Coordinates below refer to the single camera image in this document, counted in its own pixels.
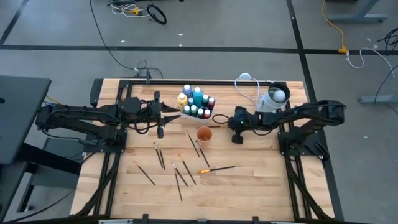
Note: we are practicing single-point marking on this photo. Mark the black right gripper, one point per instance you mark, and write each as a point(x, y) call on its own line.
point(245, 121)

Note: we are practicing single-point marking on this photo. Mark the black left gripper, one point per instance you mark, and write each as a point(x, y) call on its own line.
point(152, 110)

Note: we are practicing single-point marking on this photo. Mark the large yellow paint bottle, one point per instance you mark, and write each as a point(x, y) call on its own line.
point(182, 102)

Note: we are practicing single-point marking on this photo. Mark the small teal paint bottle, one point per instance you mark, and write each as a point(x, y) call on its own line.
point(186, 111)

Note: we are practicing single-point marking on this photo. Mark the black paintbrush gold ferrule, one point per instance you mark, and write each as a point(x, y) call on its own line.
point(211, 126)

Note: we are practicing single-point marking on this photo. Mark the green paint bottle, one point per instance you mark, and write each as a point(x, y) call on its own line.
point(193, 111)

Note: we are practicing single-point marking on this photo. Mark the brown paint bottle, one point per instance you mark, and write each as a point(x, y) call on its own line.
point(211, 103)

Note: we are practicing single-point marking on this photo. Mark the large purple paint bottle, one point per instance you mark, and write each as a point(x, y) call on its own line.
point(186, 91)

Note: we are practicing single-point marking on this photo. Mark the black paint bottle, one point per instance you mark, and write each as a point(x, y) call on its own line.
point(200, 114)

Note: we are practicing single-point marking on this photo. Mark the dark teal paint bottle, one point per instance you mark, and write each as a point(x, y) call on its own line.
point(205, 102)

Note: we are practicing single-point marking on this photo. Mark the large light blue paint bottle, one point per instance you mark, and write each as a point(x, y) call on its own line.
point(197, 96)

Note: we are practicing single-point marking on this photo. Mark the peach plastic cup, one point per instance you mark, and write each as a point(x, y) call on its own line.
point(200, 143)

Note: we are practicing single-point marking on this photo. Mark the black paintbrush orange ferrule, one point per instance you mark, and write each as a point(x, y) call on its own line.
point(187, 169)

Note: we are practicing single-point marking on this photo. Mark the black paintbrush silver ferrule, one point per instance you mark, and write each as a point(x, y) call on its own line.
point(179, 174)

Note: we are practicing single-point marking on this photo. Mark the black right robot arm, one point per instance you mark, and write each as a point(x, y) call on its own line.
point(311, 110)

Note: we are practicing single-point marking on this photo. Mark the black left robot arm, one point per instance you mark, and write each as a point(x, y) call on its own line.
point(81, 113)

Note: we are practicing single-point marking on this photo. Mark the white plastic bin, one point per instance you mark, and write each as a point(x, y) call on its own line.
point(186, 118)

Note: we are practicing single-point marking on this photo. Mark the white cylindrical desk device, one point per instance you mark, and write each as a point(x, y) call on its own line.
point(264, 104)

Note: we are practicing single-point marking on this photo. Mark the white round puck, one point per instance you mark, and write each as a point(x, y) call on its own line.
point(245, 76)

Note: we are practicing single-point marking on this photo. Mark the black desk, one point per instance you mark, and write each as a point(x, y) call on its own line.
point(21, 118)

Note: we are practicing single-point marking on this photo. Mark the grey desk foot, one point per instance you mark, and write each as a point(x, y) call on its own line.
point(379, 99)

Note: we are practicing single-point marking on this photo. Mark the grey desk leg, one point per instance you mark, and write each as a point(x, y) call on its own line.
point(357, 17)

